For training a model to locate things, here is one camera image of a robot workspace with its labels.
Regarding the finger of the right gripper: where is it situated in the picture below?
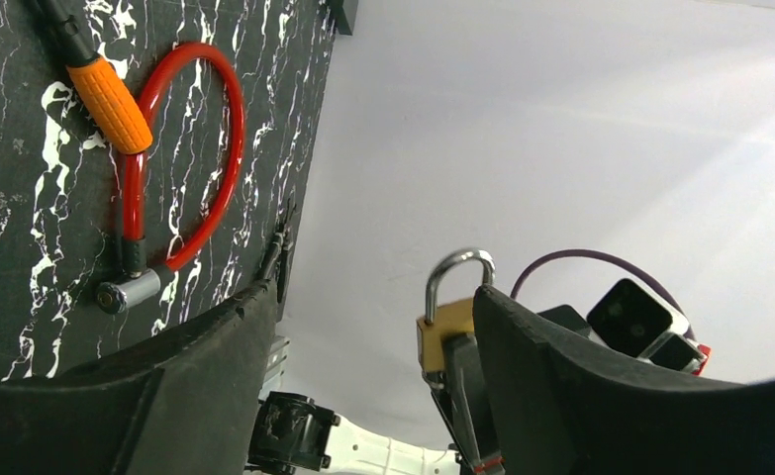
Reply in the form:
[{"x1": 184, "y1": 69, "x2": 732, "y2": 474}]
[{"x1": 429, "y1": 333, "x2": 506, "y2": 474}]

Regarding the brass padlock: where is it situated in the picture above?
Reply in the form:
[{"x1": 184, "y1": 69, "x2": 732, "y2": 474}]
[{"x1": 416, "y1": 247, "x2": 496, "y2": 378}]

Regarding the orange handled screwdriver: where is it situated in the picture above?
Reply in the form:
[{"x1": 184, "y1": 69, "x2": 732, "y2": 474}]
[{"x1": 37, "y1": 1, "x2": 152, "y2": 154}]

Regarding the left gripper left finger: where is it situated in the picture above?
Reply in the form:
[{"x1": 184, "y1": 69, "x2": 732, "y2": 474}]
[{"x1": 0, "y1": 280, "x2": 278, "y2": 474}]

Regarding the red cable lock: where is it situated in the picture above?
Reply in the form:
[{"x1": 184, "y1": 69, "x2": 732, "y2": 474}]
[{"x1": 95, "y1": 42, "x2": 246, "y2": 314}]

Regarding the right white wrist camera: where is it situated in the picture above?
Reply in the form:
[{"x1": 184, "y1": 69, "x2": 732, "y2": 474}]
[{"x1": 586, "y1": 279, "x2": 711, "y2": 375}]

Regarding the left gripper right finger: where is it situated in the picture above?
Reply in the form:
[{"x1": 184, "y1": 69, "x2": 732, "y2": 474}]
[{"x1": 473, "y1": 285, "x2": 775, "y2": 474}]

